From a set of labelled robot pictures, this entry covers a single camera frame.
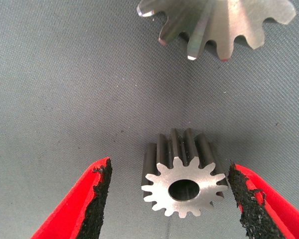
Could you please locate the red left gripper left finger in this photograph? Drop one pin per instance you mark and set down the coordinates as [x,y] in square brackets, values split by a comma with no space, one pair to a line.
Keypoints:
[82,211]

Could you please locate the larger steel gear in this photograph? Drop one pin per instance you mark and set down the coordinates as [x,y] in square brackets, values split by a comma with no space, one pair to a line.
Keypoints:
[226,22]

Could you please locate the smaller steel gear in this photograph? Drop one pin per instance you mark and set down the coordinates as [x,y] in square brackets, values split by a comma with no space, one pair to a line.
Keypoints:
[162,181]

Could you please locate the dark grey table cloth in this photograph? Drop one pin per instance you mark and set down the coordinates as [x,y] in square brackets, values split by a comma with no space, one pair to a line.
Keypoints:
[64,87]

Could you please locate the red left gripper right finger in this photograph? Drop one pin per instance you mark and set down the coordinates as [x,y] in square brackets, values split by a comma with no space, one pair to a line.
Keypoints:
[264,214]

